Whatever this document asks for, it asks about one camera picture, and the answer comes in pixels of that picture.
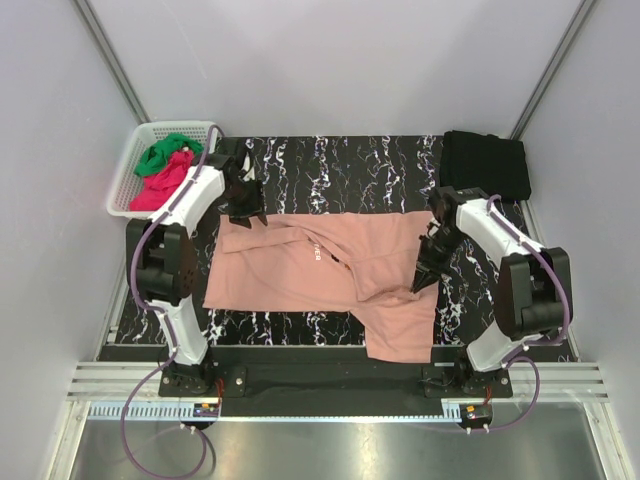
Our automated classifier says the left small electronics module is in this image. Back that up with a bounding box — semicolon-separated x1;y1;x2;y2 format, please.
193;402;221;418

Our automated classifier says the red crumpled t-shirt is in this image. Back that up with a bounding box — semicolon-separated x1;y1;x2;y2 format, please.
129;150;195;211

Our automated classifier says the right small electronics module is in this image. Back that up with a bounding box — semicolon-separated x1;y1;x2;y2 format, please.
460;403;493;431

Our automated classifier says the pink printed t-shirt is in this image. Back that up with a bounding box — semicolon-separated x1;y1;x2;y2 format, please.
203;211;438;363

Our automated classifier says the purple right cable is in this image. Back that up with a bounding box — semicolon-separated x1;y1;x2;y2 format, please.
467;193;571;435

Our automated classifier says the green crumpled t-shirt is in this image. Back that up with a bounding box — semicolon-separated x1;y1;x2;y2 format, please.
134;133;203;177

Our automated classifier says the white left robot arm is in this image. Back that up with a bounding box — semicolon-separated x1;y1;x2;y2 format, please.
125;138;267;396

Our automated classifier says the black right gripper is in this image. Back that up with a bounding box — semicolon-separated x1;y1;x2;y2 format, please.
411;227;467;294

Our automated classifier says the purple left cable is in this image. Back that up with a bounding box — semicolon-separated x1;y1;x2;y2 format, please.
121;124;224;473

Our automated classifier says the purple cable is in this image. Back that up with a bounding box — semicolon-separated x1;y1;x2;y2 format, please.
121;124;224;473
467;193;571;435

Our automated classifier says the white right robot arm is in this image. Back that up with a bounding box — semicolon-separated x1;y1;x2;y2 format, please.
411;186;572;398

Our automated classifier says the white plastic basket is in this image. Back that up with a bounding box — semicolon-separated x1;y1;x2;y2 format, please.
105;118;219;221

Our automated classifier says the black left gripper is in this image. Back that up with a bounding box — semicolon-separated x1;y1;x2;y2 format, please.
222;177;267;229

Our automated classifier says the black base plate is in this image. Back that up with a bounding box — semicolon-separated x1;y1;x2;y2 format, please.
159;362;512;419

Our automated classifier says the small electronics module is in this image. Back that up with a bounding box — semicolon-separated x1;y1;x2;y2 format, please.
460;403;493;431
193;402;221;418

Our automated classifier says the black folded t-shirt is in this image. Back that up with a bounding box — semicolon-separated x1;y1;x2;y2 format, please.
439;130;532;202

